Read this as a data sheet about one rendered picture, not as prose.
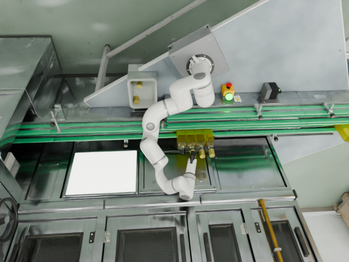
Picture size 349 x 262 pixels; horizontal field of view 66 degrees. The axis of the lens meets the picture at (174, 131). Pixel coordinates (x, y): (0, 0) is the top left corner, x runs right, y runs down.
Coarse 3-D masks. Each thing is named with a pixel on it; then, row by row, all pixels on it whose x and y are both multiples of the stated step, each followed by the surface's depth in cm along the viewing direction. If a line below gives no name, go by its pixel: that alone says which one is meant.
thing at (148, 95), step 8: (136, 80) 157; (144, 80) 158; (152, 80) 158; (128, 88) 161; (136, 88) 171; (144, 88) 171; (152, 88) 171; (144, 96) 176; (152, 96) 176; (136, 104) 174; (144, 104) 174; (152, 104) 174
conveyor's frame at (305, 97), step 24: (168, 96) 176; (192, 96) 177; (216, 96) 177; (240, 96) 178; (288, 96) 180; (312, 96) 180; (336, 96) 181; (24, 120) 171; (48, 120) 171; (72, 120) 172; (96, 120) 173; (120, 120) 174
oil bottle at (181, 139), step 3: (183, 129) 173; (177, 132) 171; (180, 132) 171; (183, 132) 171; (177, 135) 170; (180, 135) 169; (183, 135) 169; (177, 138) 168; (180, 138) 168; (183, 138) 168; (177, 141) 169; (180, 141) 166; (183, 141) 166; (186, 141) 166; (177, 144) 170; (180, 144) 165; (183, 144) 165; (186, 144) 166; (180, 147) 165
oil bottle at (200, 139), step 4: (196, 132) 172; (200, 132) 172; (196, 136) 170; (200, 136) 170; (196, 140) 168; (200, 140) 167; (204, 140) 168; (196, 144) 167; (200, 144) 166; (204, 144) 166
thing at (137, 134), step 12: (108, 132) 178; (120, 132) 178; (132, 132) 179; (168, 132) 180; (216, 132) 181; (228, 132) 181; (240, 132) 181; (252, 132) 182; (264, 132) 182; (276, 132) 182; (288, 132) 183; (300, 132) 183; (312, 132) 184; (324, 132) 185
